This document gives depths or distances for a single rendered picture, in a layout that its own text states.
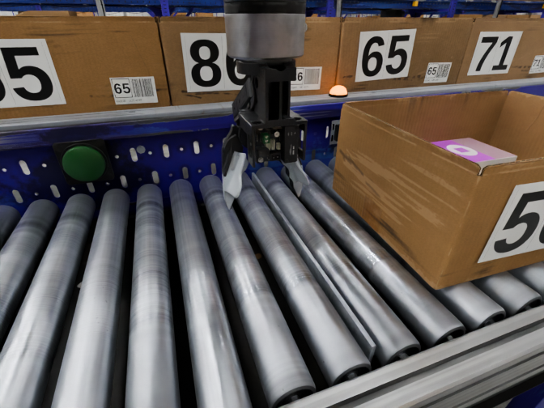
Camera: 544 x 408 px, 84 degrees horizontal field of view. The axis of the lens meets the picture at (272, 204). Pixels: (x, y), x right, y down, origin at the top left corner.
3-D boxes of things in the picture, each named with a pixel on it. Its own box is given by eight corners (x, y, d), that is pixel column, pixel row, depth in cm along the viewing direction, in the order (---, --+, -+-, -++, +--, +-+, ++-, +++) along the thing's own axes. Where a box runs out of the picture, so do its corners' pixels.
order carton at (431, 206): (434, 291, 38) (483, 168, 29) (329, 187, 62) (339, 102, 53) (638, 235, 48) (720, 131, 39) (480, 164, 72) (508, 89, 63)
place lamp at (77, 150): (69, 185, 57) (55, 150, 54) (70, 182, 58) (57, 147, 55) (109, 180, 59) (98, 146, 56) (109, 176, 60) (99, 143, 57)
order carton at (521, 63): (454, 87, 87) (474, 17, 78) (388, 73, 111) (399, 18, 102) (549, 79, 98) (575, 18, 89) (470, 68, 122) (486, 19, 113)
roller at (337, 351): (329, 408, 29) (366, 375, 28) (221, 179, 71) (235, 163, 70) (357, 412, 32) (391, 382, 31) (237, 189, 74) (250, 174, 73)
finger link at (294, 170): (308, 210, 46) (285, 164, 40) (293, 193, 50) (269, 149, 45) (326, 200, 46) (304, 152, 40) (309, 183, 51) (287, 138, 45)
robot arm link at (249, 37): (217, 14, 36) (291, 14, 39) (220, 60, 39) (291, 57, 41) (235, 13, 29) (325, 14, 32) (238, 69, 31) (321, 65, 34)
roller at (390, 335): (432, 350, 30) (435, 370, 33) (267, 159, 72) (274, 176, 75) (391, 376, 30) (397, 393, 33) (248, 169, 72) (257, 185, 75)
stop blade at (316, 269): (359, 392, 37) (371, 346, 32) (252, 206, 74) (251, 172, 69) (363, 390, 37) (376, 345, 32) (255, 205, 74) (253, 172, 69)
